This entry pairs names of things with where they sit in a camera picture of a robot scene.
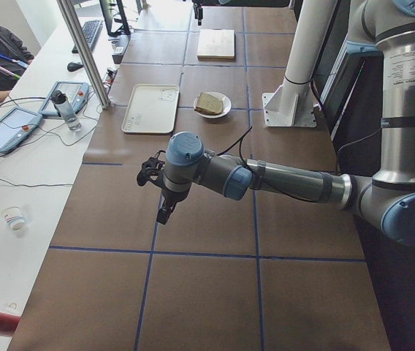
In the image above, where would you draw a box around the far teach pendant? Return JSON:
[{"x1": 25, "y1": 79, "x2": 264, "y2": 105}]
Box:
[{"x1": 38, "y1": 81, "x2": 90, "y2": 119}]

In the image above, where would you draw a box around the black power strip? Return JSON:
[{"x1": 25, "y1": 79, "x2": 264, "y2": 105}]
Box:
[{"x1": 110, "y1": 34, "x2": 131, "y2": 64}]

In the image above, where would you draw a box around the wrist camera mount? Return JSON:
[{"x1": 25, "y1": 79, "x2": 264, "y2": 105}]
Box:
[{"x1": 137, "y1": 150, "x2": 165, "y2": 189}]

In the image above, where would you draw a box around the aluminium frame post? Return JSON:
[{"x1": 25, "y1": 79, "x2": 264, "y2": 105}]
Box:
[{"x1": 57, "y1": 0, "x2": 111, "y2": 110}]

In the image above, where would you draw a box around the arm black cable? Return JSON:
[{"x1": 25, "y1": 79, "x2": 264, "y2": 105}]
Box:
[{"x1": 216, "y1": 126, "x2": 325, "y2": 202}]

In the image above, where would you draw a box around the white camera pole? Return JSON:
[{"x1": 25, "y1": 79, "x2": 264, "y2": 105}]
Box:
[{"x1": 283, "y1": 0, "x2": 338, "y2": 86}]

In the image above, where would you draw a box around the teach pendant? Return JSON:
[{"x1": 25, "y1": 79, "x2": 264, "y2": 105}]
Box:
[
  {"x1": 0, "y1": 107, "x2": 43, "y2": 154},
  {"x1": 38, "y1": 81, "x2": 90, "y2": 119}
]

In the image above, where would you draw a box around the wooden cutting board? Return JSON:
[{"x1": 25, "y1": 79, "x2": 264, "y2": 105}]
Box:
[{"x1": 197, "y1": 29, "x2": 235, "y2": 59}]

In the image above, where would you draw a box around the near teach pendant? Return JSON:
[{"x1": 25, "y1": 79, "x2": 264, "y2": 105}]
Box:
[{"x1": 0, "y1": 107, "x2": 43, "y2": 154}]

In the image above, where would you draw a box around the white pole base plate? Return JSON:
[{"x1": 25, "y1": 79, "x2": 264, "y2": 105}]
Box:
[{"x1": 262, "y1": 82, "x2": 317, "y2": 128}]

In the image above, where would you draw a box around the clear water bottle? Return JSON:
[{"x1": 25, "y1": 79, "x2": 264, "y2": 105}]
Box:
[{"x1": 50, "y1": 90, "x2": 81, "y2": 132}]

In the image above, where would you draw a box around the white round plate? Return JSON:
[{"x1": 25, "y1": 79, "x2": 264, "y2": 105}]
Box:
[{"x1": 193, "y1": 91, "x2": 232, "y2": 118}]

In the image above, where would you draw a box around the black monitor stand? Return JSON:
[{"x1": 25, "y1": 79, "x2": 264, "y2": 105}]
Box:
[{"x1": 99, "y1": 0, "x2": 131, "y2": 37}]

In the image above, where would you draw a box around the bread slice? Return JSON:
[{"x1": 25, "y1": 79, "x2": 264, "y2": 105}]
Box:
[{"x1": 194, "y1": 93, "x2": 224, "y2": 116}]

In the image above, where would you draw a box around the black keyboard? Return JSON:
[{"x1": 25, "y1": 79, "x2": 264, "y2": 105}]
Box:
[{"x1": 82, "y1": 20, "x2": 103, "y2": 52}]

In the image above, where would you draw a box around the paper cup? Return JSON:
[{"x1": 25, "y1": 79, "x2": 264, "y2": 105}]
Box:
[{"x1": 1, "y1": 206, "x2": 26, "y2": 230}]

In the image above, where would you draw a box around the black computer mouse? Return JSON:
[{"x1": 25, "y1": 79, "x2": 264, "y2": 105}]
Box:
[{"x1": 66, "y1": 61, "x2": 83, "y2": 72}]

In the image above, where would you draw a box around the cream bear tray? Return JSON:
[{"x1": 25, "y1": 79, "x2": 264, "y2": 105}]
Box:
[{"x1": 121, "y1": 84, "x2": 180, "y2": 135}]

